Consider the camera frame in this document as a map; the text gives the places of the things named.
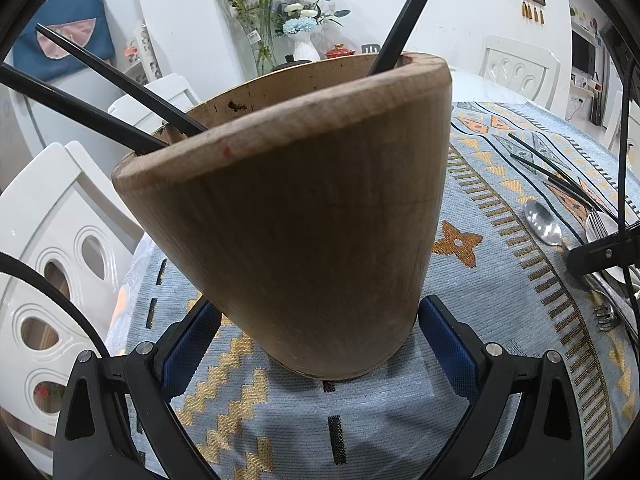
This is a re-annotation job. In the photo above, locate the pastel fan print tablecloth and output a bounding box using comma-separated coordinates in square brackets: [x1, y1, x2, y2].
[105, 232, 166, 361]

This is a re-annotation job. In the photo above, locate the white chair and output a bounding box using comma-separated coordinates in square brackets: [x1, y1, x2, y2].
[0, 140, 146, 441]
[605, 91, 640, 161]
[107, 72, 196, 131]
[478, 35, 562, 111]

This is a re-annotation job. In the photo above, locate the glass vase with green stems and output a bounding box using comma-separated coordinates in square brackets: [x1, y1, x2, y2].
[205, 0, 283, 77]

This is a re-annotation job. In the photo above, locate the blue yellow patterned table mat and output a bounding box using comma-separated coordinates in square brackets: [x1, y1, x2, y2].
[117, 101, 640, 480]

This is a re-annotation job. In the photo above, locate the wooden utensil holder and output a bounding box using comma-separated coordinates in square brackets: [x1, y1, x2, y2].
[111, 51, 453, 381]

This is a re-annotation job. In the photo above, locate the black television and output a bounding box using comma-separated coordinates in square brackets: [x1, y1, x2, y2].
[571, 29, 598, 73]

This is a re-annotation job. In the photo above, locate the thick black cable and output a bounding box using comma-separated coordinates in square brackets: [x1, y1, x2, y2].
[0, 252, 108, 358]

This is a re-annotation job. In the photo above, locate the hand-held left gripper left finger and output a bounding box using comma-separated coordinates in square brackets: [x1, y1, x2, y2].
[52, 297, 223, 480]

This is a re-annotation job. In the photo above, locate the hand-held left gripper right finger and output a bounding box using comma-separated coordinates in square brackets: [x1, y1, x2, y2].
[419, 296, 587, 480]

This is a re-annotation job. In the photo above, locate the white vase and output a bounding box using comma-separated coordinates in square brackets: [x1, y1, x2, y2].
[292, 34, 321, 62]

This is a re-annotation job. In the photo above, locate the thin black cable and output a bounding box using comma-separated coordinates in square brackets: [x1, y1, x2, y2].
[616, 35, 635, 241]

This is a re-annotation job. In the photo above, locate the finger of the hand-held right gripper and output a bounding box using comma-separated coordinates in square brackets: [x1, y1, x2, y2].
[564, 227, 640, 277]

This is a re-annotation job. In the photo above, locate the blue white flower bouquet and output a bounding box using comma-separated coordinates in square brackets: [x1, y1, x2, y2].
[272, 0, 351, 36]

